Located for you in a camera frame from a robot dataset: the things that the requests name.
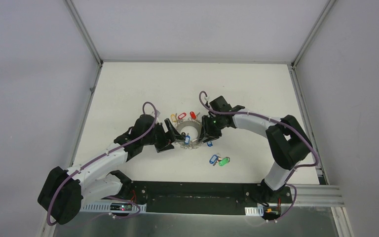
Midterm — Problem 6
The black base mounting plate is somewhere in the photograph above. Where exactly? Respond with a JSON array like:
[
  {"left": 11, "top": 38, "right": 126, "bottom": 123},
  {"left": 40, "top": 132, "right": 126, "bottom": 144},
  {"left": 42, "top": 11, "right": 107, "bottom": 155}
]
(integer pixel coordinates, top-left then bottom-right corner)
[{"left": 115, "top": 181, "right": 292, "bottom": 216}]

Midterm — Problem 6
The green tagged key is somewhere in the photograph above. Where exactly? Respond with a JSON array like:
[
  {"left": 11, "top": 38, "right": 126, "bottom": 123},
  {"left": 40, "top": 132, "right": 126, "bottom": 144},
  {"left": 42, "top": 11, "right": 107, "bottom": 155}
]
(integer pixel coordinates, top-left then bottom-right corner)
[{"left": 218, "top": 157, "right": 230, "bottom": 166}]

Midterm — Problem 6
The left electronics board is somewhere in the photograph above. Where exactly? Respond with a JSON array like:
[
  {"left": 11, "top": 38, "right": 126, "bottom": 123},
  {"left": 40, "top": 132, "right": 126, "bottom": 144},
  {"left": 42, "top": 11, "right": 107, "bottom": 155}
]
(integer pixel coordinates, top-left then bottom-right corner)
[{"left": 110, "top": 203, "right": 133, "bottom": 211}]

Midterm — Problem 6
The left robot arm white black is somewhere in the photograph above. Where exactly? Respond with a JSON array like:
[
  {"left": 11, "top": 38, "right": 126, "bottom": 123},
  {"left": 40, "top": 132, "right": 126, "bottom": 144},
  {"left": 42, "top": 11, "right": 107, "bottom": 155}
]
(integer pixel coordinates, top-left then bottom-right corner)
[{"left": 38, "top": 114, "right": 185, "bottom": 226}]

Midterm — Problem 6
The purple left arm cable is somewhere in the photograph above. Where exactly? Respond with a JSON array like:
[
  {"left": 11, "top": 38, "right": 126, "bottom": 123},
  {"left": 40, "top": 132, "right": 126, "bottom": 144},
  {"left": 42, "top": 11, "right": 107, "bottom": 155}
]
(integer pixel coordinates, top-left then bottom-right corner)
[{"left": 46, "top": 101, "right": 158, "bottom": 227}]

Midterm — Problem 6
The red outlined key tag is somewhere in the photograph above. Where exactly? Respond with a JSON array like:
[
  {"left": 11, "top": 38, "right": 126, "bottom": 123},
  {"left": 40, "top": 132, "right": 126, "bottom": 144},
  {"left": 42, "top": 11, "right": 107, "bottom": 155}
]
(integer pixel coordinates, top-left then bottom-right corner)
[{"left": 178, "top": 112, "right": 187, "bottom": 120}]

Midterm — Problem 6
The right electronics board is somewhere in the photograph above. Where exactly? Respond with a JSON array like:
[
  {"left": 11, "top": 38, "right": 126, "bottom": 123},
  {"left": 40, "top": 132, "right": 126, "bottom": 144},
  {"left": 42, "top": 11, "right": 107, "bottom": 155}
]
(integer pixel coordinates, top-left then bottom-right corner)
[{"left": 263, "top": 206, "right": 282, "bottom": 221}]

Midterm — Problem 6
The blue tagged key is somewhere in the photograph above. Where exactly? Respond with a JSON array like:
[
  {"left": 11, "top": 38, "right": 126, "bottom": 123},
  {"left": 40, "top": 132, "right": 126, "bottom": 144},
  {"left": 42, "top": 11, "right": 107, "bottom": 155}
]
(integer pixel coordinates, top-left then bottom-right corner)
[{"left": 209, "top": 154, "right": 220, "bottom": 166}]

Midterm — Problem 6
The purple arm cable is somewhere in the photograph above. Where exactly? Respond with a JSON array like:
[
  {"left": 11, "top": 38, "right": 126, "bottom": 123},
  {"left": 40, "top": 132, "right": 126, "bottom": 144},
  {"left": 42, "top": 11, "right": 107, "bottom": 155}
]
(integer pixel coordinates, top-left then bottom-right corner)
[
  {"left": 46, "top": 101, "right": 158, "bottom": 227},
  {"left": 198, "top": 91, "right": 321, "bottom": 223}
]

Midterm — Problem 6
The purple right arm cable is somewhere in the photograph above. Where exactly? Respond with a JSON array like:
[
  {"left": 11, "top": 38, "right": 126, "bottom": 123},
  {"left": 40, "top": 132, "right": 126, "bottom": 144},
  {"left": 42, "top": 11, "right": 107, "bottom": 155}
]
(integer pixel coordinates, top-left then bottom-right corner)
[{"left": 198, "top": 91, "right": 321, "bottom": 223}]

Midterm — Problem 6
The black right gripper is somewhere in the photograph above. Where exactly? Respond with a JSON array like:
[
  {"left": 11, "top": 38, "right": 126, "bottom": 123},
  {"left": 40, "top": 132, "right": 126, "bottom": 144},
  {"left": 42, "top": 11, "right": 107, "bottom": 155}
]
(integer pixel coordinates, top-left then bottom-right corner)
[{"left": 198, "top": 114, "right": 225, "bottom": 143}]

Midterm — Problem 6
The electronics board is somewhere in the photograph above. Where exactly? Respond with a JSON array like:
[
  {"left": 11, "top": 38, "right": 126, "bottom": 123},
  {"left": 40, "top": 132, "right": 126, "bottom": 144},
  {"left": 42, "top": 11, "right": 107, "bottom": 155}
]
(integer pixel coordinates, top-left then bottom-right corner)
[
  {"left": 110, "top": 203, "right": 133, "bottom": 211},
  {"left": 263, "top": 206, "right": 282, "bottom": 221}
]

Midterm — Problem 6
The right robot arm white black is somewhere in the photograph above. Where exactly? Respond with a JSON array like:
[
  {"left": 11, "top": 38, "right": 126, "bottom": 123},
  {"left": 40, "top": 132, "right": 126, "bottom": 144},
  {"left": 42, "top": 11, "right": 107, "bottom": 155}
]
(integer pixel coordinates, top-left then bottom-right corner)
[{"left": 198, "top": 91, "right": 314, "bottom": 202}]

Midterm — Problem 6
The yellow key tag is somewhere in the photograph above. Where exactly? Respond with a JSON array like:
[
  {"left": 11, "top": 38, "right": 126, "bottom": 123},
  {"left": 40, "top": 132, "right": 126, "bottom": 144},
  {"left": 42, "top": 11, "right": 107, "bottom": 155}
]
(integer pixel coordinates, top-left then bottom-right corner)
[{"left": 170, "top": 114, "right": 178, "bottom": 123}]

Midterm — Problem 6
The blue key tag on ring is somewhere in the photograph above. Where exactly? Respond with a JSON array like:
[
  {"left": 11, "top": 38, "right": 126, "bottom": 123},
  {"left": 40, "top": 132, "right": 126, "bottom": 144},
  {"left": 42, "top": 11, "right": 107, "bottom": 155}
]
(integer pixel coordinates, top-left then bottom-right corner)
[{"left": 184, "top": 135, "right": 190, "bottom": 145}]

